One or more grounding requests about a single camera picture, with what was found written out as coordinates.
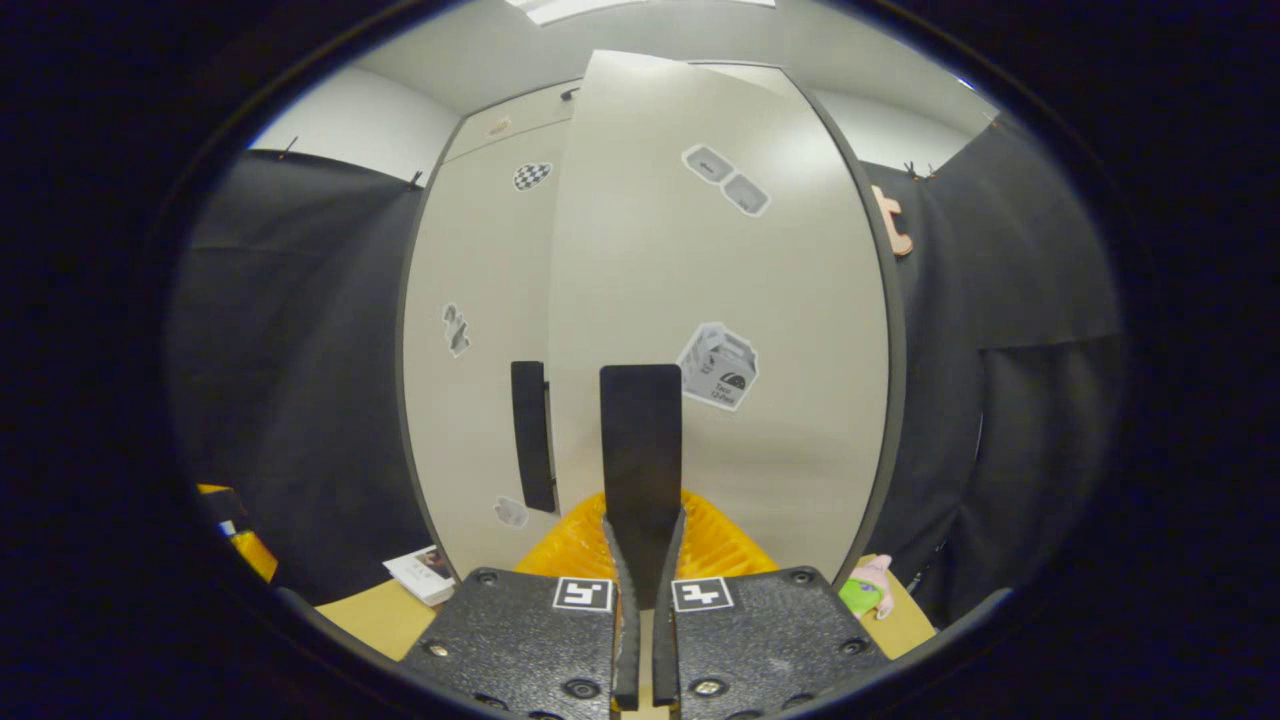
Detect black backdrop cloth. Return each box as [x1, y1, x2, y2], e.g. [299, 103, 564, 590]
[170, 110, 1126, 626]

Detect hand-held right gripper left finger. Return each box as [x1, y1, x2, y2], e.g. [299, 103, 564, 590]
[400, 490, 642, 720]

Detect large ceiling light panel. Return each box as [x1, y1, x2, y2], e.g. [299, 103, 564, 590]
[505, 0, 776, 26]

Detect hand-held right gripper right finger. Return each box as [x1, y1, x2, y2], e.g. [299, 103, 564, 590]
[650, 488, 893, 720]

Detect beige double-door shoe cabinet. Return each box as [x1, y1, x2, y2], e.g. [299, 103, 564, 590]
[398, 50, 906, 591]

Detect pink green plush toy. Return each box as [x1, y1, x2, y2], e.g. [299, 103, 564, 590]
[838, 555, 895, 621]

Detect black door handle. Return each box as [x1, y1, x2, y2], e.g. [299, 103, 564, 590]
[511, 361, 559, 515]
[600, 365, 684, 611]

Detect white booklet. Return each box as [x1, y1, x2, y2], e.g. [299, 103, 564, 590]
[383, 545, 457, 608]

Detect beige cabinet door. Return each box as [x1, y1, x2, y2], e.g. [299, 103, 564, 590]
[547, 50, 891, 583]
[400, 85, 581, 579]

